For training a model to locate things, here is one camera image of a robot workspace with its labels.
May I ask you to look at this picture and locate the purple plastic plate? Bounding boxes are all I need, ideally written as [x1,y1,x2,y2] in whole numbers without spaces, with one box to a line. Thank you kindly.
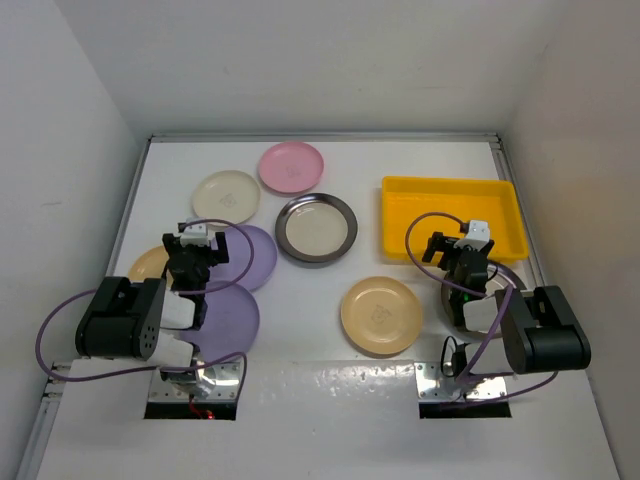
[207,225,278,291]
[180,284,260,361]

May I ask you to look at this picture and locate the dark metal plate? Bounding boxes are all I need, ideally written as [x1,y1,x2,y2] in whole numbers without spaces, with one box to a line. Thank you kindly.
[440,261,526,343]
[274,192,358,265]

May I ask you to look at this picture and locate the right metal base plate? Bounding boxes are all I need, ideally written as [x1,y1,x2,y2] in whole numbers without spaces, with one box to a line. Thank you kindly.
[414,362,507,405]

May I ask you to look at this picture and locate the pink plastic plate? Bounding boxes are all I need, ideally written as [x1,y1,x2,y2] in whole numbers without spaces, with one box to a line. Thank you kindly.
[258,142,324,194]

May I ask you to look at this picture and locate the metal base plate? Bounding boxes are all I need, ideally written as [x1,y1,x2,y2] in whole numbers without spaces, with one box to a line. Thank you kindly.
[148,361,242,404]
[414,362,507,405]

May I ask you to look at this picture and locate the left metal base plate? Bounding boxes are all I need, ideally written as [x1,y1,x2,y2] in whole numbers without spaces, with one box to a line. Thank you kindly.
[148,361,242,404]

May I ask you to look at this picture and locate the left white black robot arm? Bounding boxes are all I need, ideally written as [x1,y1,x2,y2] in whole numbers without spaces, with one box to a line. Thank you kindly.
[75,231,229,382]

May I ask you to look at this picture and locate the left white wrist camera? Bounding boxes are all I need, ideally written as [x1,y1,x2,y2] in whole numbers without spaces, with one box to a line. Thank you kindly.
[178,219,210,247]

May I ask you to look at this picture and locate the yellow plastic plate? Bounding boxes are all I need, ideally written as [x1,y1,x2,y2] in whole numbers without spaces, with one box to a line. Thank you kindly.
[127,246,173,288]
[340,276,423,357]

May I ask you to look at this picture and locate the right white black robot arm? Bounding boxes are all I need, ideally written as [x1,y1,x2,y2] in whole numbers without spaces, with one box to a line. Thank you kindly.
[422,232,591,374]

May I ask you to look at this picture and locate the yellow plastic bin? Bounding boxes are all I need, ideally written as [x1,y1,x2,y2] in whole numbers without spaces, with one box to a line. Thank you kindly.
[381,176,529,264]

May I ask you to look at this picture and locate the cream white plastic plate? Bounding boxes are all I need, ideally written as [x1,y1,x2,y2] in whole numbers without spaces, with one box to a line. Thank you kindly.
[191,170,261,224]

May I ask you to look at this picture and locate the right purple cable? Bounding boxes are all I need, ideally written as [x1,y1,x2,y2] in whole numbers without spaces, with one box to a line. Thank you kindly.
[404,212,560,409]

